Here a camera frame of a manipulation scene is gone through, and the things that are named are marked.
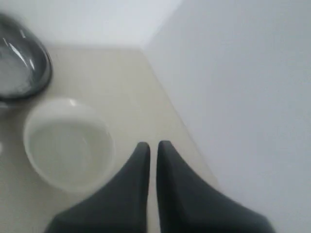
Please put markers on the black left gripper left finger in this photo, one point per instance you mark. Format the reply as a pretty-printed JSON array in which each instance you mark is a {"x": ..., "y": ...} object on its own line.
[{"x": 118, "y": 207}]

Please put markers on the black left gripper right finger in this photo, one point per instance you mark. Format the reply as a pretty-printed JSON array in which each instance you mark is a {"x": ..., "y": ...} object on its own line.
[{"x": 187, "y": 204}]

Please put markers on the white round bowl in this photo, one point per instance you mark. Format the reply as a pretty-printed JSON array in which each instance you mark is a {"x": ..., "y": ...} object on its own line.
[{"x": 69, "y": 145}]

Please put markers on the dark grey glass bowl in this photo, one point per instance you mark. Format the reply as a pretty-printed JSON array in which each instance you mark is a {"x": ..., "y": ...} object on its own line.
[{"x": 25, "y": 65}]

